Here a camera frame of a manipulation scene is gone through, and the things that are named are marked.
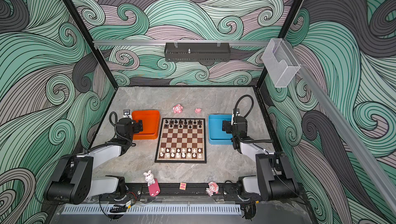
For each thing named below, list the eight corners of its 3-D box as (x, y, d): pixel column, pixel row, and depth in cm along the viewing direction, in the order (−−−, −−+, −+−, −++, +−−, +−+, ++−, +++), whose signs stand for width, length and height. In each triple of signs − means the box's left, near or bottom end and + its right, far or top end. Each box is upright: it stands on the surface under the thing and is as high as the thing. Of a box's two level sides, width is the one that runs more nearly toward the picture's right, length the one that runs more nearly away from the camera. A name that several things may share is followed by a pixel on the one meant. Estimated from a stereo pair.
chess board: (155, 163, 84) (154, 161, 82) (162, 120, 103) (162, 117, 101) (206, 163, 84) (207, 161, 82) (204, 120, 103) (204, 117, 101)
